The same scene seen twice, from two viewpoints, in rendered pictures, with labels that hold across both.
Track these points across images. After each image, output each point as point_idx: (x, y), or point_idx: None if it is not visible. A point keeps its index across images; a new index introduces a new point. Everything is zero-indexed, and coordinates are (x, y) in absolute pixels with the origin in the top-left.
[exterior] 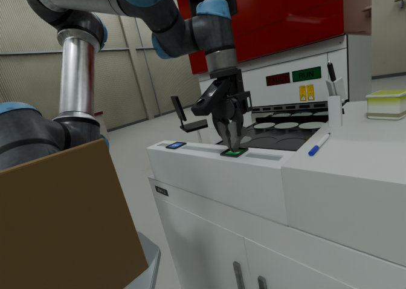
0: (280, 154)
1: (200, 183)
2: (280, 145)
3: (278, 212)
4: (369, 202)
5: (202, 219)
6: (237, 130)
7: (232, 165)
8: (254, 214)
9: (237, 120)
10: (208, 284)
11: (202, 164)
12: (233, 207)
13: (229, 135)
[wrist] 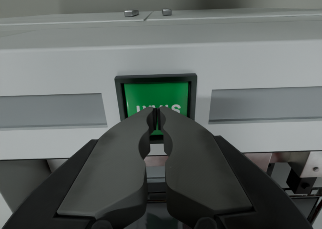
0: (9, 135)
1: (262, 26)
2: (150, 217)
3: (42, 31)
4: None
5: (240, 16)
6: (81, 162)
7: (117, 42)
8: (106, 27)
9: (27, 226)
10: (222, 10)
11: (266, 35)
12: (155, 25)
13: (168, 156)
